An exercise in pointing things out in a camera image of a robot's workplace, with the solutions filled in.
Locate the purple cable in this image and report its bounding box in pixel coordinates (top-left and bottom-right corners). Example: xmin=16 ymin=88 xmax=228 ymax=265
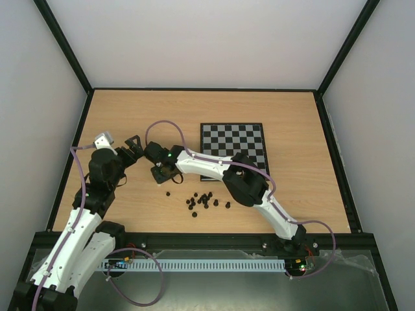
xmin=145 ymin=120 xmax=338 ymax=280
xmin=31 ymin=146 xmax=165 ymax=310

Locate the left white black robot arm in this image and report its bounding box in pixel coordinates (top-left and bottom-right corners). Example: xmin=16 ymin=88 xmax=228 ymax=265
xmin=13 ymin=132 xmax=144 ymax=310

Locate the black aluminium frame rail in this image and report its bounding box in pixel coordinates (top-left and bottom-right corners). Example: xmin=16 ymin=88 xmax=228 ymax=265
xmin=32 ymin=231 xmax=377 ymax=252

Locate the clear plastic sheet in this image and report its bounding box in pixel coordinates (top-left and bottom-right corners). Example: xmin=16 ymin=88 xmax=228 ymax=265
xmin=318 ymin=249 xmax=379 ymax=277

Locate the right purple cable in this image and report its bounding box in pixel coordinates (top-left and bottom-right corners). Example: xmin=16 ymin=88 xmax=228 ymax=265
xmin=145 ymin=120 xmax=338 ymax=280

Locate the white slotted cable duct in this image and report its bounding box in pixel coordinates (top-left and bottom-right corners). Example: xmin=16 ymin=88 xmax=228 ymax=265
xmin=97 ymin=259 xmax=286 ymax=273

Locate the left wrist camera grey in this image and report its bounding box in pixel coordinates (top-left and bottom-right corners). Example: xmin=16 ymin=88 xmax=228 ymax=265
xmin=93 ymin=131 xmax=114 ymax=150

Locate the black grey chess board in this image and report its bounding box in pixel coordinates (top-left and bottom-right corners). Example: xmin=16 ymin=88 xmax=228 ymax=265
xmin=200 ymin=123 xmax=270 ymax=174

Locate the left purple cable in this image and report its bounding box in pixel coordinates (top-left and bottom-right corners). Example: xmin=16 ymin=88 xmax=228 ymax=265
xmin=31 ymin=146 xmax=165 ymax=310

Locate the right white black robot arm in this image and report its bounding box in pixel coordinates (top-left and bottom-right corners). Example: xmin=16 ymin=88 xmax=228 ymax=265
xmin=144 ymin=142 xmax=306 ymax=254

